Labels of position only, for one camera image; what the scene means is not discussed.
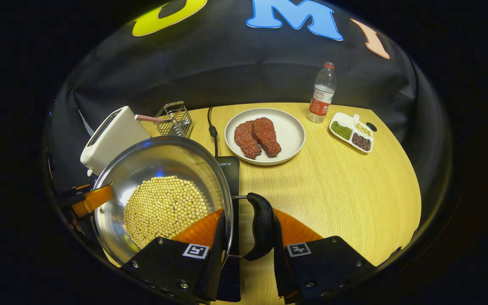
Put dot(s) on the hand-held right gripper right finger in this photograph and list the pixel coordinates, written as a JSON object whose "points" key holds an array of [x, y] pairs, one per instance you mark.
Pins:
{"points": [[282, 271]]}

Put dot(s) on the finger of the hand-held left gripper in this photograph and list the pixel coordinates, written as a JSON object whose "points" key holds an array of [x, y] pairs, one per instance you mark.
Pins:
{"points": [[95, 199]]}

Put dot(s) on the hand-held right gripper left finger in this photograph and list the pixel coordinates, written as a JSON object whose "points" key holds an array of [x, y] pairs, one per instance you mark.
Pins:
{"points": [[210, 279]]}

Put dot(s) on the steel pot with soybeans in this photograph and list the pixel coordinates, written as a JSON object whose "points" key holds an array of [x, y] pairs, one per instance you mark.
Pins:
{"points": [[163, 161]]}

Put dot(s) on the black induction cooktop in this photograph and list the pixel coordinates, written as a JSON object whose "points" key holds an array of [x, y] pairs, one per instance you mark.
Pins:
{"points": [[231, 178]]}

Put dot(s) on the white toaster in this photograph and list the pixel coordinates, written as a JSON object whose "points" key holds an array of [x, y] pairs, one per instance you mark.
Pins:
{"points": [[117, 135]]}

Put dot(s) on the red white striped straw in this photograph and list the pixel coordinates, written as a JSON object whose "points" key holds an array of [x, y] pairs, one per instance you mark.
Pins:
{"points": [[148, 118]]}

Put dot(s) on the brown steak piece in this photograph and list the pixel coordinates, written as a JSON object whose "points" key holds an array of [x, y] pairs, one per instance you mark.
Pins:
{"points": [[266, 135], [247, 140]]}

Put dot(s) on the white round plate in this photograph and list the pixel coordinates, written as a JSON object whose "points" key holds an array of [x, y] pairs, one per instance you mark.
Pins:
{"points": [[290, 131]]}

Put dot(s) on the white divided bean dish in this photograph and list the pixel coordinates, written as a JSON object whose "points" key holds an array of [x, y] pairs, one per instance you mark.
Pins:
{"points": [[351, 132]]}

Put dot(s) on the clear plastic water bottle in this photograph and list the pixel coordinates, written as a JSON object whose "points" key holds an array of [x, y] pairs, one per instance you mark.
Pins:
{"points": [[322, 95]]}

